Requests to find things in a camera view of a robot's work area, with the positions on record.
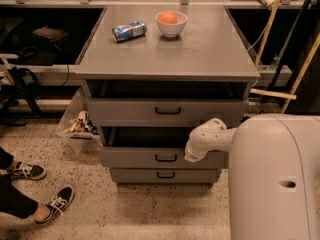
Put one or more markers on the blue crushed soda can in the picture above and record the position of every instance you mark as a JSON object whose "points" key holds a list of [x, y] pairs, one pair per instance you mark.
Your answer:
{"points": [[129, 31]]}

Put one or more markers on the black sneaker lower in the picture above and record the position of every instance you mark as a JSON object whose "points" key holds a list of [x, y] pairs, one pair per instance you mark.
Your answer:
{"points": [[58, 203]]}

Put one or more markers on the orange fruit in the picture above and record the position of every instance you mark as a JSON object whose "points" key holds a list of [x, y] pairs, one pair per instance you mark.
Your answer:
{"points": [[167, 17]]}

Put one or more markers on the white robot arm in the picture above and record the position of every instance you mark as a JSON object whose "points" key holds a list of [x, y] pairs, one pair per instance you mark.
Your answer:
{"points": [[274, 160]]}

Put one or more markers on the clear plastic bin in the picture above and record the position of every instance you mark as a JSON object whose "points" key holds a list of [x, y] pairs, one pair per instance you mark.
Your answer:
{"points": [[75, 126]]}

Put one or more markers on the black trouser leg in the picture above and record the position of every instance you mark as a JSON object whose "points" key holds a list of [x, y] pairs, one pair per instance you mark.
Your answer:
{"points": [[12, 201]]}

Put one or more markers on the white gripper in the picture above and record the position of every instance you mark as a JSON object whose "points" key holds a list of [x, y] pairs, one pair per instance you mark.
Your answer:
{"points": [[192, 151]]}

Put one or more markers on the white bowl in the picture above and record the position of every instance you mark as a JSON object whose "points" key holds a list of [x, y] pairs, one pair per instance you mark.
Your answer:
{"points": [[172, 30]]}

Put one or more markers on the dark box on shelf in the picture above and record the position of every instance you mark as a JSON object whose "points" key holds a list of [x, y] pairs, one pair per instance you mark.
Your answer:
{"points": [[51, 34]]}

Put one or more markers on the black sneaker upper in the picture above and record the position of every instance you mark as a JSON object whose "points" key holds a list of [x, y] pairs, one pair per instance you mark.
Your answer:
{"points": [[27, 171]]}

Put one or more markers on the grey drawer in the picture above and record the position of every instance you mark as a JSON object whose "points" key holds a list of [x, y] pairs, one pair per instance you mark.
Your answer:
{"points": [[164, 176], [164, 112], [152, 147]]}

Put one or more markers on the grey top drawer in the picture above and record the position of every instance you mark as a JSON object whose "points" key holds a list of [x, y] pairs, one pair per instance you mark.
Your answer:
{"points": [[164, 112]]}

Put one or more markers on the black sneaker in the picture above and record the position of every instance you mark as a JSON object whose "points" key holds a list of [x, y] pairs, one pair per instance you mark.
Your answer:
{"points": [[27, 171], [58, 203]]}

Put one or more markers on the grey bottom drawer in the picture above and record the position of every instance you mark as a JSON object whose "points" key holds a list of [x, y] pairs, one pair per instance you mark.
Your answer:
{"points": [[164, 176]]}

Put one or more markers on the wooden frame sticks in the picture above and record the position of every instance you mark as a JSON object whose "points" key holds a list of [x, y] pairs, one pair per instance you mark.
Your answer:
{"points": [[300, 46]]}

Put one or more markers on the grey drawer cabinet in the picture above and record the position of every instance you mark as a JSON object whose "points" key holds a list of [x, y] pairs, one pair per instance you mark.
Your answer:
{"points": [[206, 61]]}

